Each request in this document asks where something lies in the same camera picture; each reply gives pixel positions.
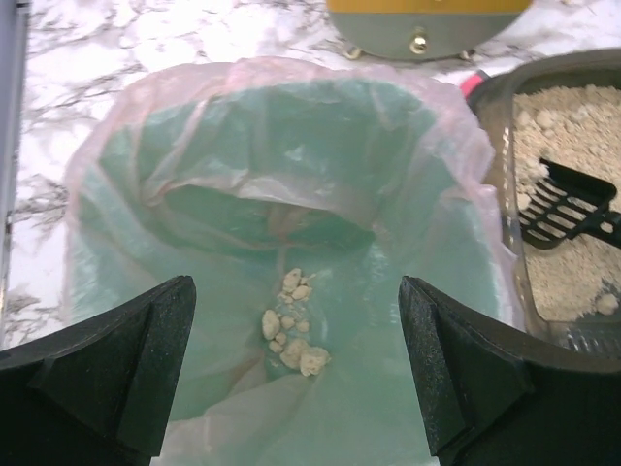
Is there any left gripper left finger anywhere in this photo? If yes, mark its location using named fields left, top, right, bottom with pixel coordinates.
left=1, top=276, right=196, bottom=465

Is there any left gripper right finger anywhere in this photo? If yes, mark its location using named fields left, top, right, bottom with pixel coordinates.
left=398, top=277, right=620, bottom=466

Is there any clumped litter lump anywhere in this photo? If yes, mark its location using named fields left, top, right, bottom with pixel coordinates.
left=261, top=268, right=331, bottom=378

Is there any black slotted litter scoop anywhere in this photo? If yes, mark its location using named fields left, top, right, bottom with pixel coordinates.
left=520, top=158, right=620, bottom=250

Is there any green bucket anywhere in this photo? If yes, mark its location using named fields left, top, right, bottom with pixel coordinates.
left=72, top=80, right=506, bottom=428

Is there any clear plastic bag liner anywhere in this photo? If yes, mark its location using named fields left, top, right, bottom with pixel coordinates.
left=62, top=55, right=525, bottom=466

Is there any dark litter box tray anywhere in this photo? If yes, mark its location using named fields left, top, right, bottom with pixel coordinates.
left=462, top=49, right=620, bottom=359

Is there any round three-drawer storage box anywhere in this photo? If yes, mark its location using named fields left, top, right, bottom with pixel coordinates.
left=326, top=0, right=532, bottom=61

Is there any small pink object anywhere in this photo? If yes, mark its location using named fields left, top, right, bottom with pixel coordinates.
left=460, top=70, right=491, bottom=101

